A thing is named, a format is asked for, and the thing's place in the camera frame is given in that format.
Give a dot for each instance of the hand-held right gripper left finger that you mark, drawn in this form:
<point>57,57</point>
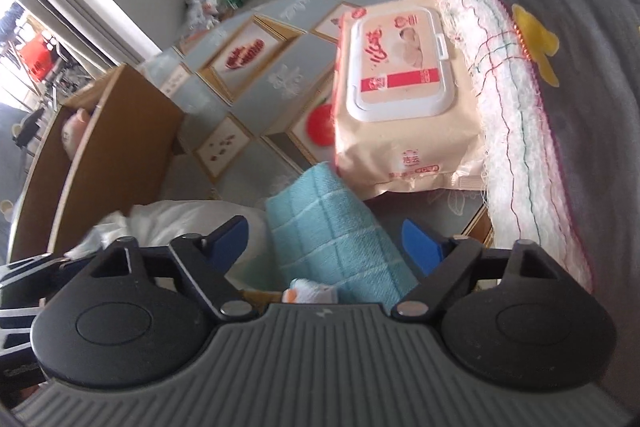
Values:
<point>227,241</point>

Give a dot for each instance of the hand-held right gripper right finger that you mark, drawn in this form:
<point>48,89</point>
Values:
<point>422,247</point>

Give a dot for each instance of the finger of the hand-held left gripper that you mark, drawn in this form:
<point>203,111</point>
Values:
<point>30,272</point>

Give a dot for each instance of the white plastic bag teal print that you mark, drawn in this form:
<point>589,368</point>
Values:
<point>165,219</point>

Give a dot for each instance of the teal checked towel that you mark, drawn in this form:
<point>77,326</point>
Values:
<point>330,232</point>

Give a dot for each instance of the orange striped white cloth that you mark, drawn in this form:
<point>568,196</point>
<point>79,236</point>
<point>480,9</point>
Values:
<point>312,293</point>

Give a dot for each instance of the pink plush toy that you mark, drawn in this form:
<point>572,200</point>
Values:
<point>75,127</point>

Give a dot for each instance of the brown cardboard box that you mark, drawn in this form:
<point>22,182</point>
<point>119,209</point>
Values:
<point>110,142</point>

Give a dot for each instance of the grey fabric box with circles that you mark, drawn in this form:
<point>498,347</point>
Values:
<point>10,167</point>

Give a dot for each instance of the beige wet wipes pack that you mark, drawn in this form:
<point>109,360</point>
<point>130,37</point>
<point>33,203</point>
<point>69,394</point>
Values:
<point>400,72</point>

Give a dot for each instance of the grey patterned bed sheet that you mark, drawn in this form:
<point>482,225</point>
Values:
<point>280,57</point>

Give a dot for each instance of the metal rack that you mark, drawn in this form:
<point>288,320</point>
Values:
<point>60,82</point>

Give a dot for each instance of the red plastic crate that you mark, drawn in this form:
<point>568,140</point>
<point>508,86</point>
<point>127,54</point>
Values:
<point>37,57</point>

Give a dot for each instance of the hanging blue clothes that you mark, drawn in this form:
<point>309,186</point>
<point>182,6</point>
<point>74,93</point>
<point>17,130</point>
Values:
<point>10,19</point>

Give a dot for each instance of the grey blanket with yellow print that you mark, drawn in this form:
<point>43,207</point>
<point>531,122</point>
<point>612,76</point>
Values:
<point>575,32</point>

